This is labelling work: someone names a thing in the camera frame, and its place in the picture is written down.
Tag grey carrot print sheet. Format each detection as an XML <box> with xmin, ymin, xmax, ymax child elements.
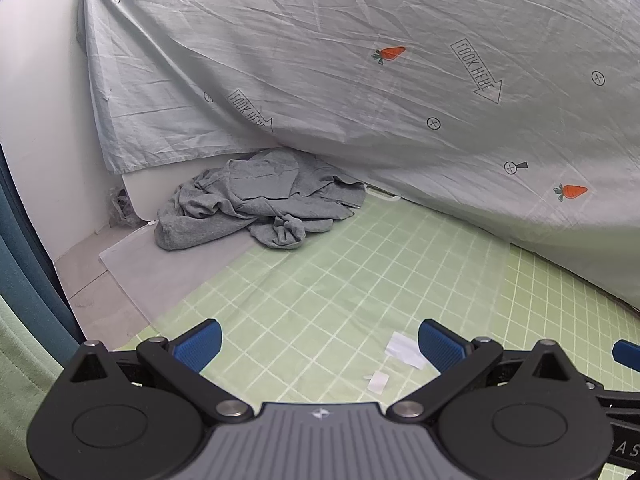
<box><xmin>79</xmin><ymin>0</ymin><xmax>639</xmax><ymax>304</ymax></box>

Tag crumpled grey plastic bag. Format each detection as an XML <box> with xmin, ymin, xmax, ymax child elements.
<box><xmin>108</xmin><ymin>186</ymin><xmax>145</xmax><ymax>229</ymax></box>

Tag dark teal curtain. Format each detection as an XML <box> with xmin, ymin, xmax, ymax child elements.
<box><xmin>1</xmin><ymin>158</ymin><xmax>85</xmax><ymax>362</ymax></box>

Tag small white tape piece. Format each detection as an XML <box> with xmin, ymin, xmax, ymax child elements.
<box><xmin>363</xmin><ymin>370</ymin><xmax>390</xmax><ymax>396</ymax></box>

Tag grey zip hoodie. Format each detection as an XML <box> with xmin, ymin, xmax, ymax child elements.
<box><xmin>154</xmin><ymin>148</ymin><xmax>366</xmax><ymax>250</ymax></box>

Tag light green fabric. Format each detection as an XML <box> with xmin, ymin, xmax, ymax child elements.
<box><xmin>0</xmin><ymin>299</ymin><xmax>62</xmax><ymax>479</ymax></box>

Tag large white tape piece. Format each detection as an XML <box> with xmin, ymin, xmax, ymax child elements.
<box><xmin>385</xmin><ymin>332</ymin><xmax>427</xmax><ymax>370</ymax></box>

